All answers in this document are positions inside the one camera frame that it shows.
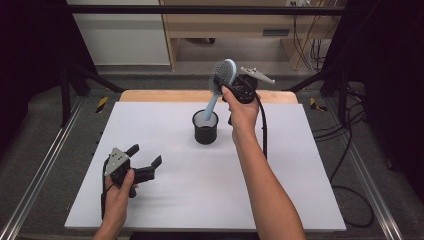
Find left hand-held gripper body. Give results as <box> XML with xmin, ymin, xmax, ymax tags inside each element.
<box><xmin>104</xmin><ymin>147</ymin><xmax>157</xmax><ymax>199</ymax></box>

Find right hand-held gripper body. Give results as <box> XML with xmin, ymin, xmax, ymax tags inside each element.
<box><xmin>228</xmin><ymin>66</ymin><xmax>277</xmax><ymax>126</ymax></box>

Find light blue hairbrush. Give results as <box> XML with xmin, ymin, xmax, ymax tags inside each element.
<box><xmin>202</xmin><ymin>58</ymin><xmax>238</xmax><ymax>122</ymax></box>

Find black mesh cup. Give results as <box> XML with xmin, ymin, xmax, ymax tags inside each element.
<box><xmin>191</xmin><ymin>109</ymin><xmax>220</xmax><ymax>146</ymax></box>

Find person's right hand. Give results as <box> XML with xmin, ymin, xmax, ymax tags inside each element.
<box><xmin>220</xmin><ymin>85</ymin><xmax>262</xmax><ymax>143</ymax></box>

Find person's left hand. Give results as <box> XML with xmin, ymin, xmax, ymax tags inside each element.
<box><xmin>103</xmin><ymin>168</ymin><xmax>138</xmax><ymax>228</ymax></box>

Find white board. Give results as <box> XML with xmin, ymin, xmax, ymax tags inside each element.
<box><xmin>64</xmin><ymin>101</ymin><xmax>347</xmax><ymax>233</ymax></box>

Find yellow black tape strip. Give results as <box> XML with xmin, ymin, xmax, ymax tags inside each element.
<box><xmin>309</xmin><ymin>97</ymin><xmax>328</xmax><ymax>113</ymax></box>
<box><xmin>95</xmin><ymin>96</ymin><xmax>110</xmax><ymax>114</ymax></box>

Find light wooden desk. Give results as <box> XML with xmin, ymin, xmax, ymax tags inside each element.
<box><xmin>159</xmin><ymin>0</ymin><xmax>338</xmax><ymax>72</ymax></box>

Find wooden table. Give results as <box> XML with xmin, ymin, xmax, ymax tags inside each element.
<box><xmin>119</xmin><ymin>89</ymin><xmax>299</xmax><ymax>104</ymax></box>

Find white power strip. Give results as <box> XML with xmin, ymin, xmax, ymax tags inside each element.
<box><xmin>285</xmin><ymin>0</ymin><xmax>313</xmax><ymax>8</ymax></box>

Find white cabinet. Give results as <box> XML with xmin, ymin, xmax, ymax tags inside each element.
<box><xmin>65</xmin><ymin>0</ymin><xmax>171</xmax><ymax>66</ymax></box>

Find black curtain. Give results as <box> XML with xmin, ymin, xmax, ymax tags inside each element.
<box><xmin>0</xmin><ymin>0</ymin><xmax>98</xmax><ymax>158</ymax></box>
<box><xmin>321</xmin><ymin>0</ymin><xmax>424</xmax><ymax>201</ymax></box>

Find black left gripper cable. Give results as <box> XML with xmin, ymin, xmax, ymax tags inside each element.
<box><xmin>100</xmin><ymin>159</ymin><xmax>115</xmax><ymax>221</ymax></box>

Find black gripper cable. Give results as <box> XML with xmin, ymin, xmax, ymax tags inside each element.
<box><xmin>100</xmin><ymin>159</ymin><xmax>115</xmax><ymax>221</ymax></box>
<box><xmin>254</xmin><ymin>93</ymin><xmax>375</xmax><ymax>229</ymax></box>

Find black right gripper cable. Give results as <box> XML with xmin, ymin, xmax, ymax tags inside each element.
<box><xmin>254</xmin><ymin>93</ymin><xmax>375</xmax><ymax>229</ymax></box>

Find hanging cable bundle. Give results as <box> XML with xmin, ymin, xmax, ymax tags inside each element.
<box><xmin>291</xmin><ymin>14</ymin><xmax>336</xmax><ymax>73</ymax></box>

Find black horizontal frame bar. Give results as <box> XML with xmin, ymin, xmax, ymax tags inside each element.
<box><xmin>43</xmin><ymin>4</ymin><xmax>368</xmax><ymax>16</ymax></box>

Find aluminium rail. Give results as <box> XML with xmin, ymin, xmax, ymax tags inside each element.
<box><xmin>324</xmin><ymin>99</ymin><xmax>405</xmax><ymax>240</ymax></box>
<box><xmin>0</xmin><ymin>96</ymin><xmax>86</xmax><ymax>240</ymax></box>

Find black metal frame stand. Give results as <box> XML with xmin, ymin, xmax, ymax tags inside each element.
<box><xmin>286</xmin><ymin>64</ymin><xmax>352</xmax><ymax>126</ymax></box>
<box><xmin>59</xmin><ymin>63</ymin><xmax>126</xmax><ymax>128</ymax></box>

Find black floor cables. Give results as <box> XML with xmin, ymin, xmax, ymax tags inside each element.
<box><xmin>313</xmin><ymin>83</ymin><xmax>368</xmax><ymax>175</ymax></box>

